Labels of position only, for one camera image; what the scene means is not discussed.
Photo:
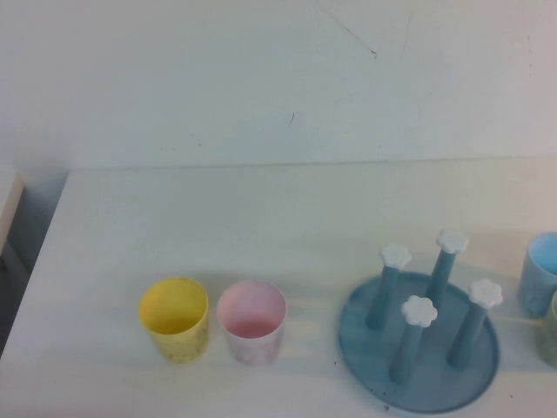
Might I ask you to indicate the pale green plastic cup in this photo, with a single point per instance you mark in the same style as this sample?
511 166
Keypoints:
550 335

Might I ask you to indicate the pink plastic cup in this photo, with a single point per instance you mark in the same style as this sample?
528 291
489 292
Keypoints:
252 305

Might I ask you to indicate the yellow plastic cup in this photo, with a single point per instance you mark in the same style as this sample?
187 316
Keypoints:
174 305

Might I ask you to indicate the blue cup stand white caps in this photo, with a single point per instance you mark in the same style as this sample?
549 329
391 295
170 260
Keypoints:
370 361

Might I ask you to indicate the light blue plastic cup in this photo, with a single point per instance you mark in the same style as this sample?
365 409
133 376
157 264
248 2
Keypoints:
539 261

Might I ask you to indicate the beige wooden board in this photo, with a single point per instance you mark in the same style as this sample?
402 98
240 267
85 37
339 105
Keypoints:
11 204

